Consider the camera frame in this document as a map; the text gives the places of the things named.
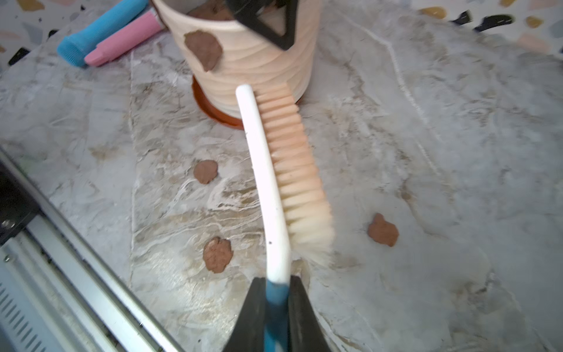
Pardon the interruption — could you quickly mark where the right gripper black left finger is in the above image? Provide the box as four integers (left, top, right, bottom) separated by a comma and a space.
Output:
223, 278, 266, 352

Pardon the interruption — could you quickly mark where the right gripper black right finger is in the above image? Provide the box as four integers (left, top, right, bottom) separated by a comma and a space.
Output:
288, 276, 331, 352

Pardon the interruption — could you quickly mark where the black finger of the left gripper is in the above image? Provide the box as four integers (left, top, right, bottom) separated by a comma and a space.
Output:
225, 0, 299, 51

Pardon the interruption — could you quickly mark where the cream ceramic pot with mud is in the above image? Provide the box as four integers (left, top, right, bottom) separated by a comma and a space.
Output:
154, 0, 323, 118

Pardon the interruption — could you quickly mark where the dried mud flake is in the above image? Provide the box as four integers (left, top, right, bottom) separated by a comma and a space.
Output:
193, 160, 218, 184
367, 213, 400, 247
202, 237, 233, 274

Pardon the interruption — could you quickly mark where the pink silicone tool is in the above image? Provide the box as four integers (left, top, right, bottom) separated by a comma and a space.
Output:
84, 8, 164, 67

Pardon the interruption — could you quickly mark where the terracotta saucer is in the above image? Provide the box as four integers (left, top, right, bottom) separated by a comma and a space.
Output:
191, 76, 243, 131

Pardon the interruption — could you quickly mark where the blue silicone tool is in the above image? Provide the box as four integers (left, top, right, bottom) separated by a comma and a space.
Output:
57, 0, 149, 67

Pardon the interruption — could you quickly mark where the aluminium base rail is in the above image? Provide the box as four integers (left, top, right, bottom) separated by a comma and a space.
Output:
1, 153, 181, 351

